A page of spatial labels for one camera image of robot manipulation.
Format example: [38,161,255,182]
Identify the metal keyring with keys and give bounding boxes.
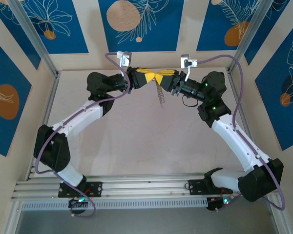
[155,81,167,108]

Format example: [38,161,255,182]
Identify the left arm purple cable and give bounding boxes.
[35,52,132,217]

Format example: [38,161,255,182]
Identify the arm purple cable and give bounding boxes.
[197,55,286,212]
[35,52,132,217]

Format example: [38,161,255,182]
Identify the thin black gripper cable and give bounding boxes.
[182,95,198,107]

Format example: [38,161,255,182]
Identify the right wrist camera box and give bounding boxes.
[180,54,198,81]

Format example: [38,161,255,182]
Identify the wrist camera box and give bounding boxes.
[180,54,198,81]
[116,50,132,67]

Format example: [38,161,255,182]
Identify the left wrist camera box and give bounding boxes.
[116,50,132,67]

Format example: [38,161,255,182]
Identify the blue floral wall panel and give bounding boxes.
[196,0,262,51]
[244,0,291,66]
[98,0,185,53]
[14,0,89,54]
[255,23,293,152]
[0,35,32,156]
[0,0,42,70]

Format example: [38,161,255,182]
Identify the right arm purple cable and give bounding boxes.
[197,55,286,212]

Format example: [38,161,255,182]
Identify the aluminium side rail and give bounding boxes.
[26,72,62,181]
[226,68,264,176]

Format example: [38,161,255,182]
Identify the aluminium frame post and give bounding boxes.
[8,0,60,77]
[227,0,271,73]

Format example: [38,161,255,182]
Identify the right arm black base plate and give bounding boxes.
[188,179,234,195]

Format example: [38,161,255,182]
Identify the aluminium mounting rail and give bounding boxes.
[11,173,283,200]

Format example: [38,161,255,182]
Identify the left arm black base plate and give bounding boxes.
[58,181,104,198]

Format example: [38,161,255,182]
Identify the grey slotted cable duct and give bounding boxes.
[21,198,210,211]

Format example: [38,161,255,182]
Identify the aluminium frame leg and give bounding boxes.
[3,199,24,234]
[267,195,290,234]

